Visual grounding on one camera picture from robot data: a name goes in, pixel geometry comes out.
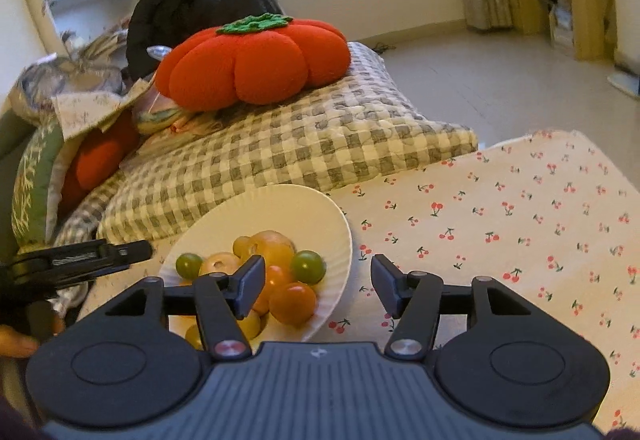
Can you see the cherry print tablecloth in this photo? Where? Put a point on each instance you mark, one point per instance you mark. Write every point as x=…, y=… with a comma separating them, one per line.
x=500, y=245

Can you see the grey checked seat cushion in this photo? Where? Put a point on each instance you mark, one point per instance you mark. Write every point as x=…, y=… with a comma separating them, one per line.
x=300, y=145
x=85, y=215

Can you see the stack of folded cloths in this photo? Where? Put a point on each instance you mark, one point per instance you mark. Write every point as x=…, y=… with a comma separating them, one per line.
x=170, y=115

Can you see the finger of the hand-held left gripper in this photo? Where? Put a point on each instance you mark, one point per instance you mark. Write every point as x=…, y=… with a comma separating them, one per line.
x=115, y=254

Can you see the white ribbed plate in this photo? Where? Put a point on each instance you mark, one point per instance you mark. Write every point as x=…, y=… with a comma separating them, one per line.
x=260, y=210

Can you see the person's left hand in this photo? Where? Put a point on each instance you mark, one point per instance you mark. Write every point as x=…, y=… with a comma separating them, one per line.
x=15, y=341

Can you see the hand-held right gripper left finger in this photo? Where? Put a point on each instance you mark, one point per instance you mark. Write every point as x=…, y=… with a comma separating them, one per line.
x=250, y=287

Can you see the orange pumpkin cushion green stem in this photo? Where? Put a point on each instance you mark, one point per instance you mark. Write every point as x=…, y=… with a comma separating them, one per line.
x=250, y=65

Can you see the green citrus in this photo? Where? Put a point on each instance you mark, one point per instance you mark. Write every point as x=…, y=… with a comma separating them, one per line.
x=308, y=266
x=189, y=265

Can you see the patterned clear bag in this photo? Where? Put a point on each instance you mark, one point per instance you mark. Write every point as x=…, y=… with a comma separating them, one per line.
x=55, y=70

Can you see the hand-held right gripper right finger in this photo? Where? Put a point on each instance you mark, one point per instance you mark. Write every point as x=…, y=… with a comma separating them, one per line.
x=386, y=287

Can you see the yellow-green citrus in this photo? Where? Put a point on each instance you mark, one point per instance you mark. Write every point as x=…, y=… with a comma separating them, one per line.
x=193, y=336
x=250, y=325

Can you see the small yellow citrus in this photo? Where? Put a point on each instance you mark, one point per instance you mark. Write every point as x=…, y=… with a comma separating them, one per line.
x=243, y=245

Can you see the black panel with white base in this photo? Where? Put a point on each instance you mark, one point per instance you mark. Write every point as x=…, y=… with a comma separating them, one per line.
x=625, y=82

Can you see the green leaf-print pillow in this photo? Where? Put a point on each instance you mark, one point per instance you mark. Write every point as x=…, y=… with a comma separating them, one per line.
x=35, y=190

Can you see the orange tomatoes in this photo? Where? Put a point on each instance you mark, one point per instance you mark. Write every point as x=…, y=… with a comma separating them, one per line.
x=274, y=244

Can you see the orange tangerine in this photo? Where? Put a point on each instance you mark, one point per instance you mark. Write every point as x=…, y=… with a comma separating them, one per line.
x=276, y=276
x=261, y=304
x=293, y=302

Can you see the floral print cloth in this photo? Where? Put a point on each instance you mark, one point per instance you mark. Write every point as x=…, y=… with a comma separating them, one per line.
x=95, y=107

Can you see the plain orange plush cushion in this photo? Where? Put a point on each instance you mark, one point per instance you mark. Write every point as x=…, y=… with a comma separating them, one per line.
x=97, y=160

